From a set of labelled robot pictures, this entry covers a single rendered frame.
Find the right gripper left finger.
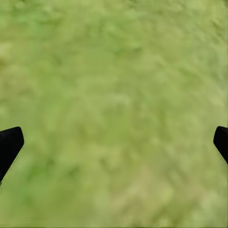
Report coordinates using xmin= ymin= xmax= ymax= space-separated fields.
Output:
xmin=0 ymin=126 xmax=24 ymax=182

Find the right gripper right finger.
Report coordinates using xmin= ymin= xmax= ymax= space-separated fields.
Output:
xmin=213 ymin=126 xmax=228 ymax=164

